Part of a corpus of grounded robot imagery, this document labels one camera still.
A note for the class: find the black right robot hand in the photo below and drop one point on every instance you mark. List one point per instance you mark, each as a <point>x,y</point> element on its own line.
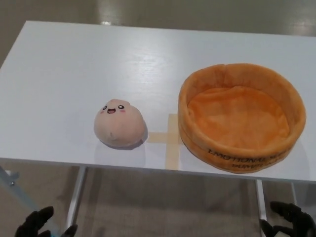
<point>291,219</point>

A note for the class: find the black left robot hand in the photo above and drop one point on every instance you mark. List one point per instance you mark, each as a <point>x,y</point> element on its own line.
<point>37,222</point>

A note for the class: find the pink round plush toy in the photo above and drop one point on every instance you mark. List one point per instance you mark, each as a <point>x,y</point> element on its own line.
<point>119,123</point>

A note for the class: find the orange plush round basket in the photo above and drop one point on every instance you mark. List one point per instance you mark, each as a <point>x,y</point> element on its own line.
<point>243,118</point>

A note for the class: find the white metal table leg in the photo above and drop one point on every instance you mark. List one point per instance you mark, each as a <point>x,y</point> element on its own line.
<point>76,197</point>
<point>262,197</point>

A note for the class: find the beige tape cross marker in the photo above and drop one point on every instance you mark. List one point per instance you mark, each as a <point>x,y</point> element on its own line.
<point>170,142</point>

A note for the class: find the white metal frame strut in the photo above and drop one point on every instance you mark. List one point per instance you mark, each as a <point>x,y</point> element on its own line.
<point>17,195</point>

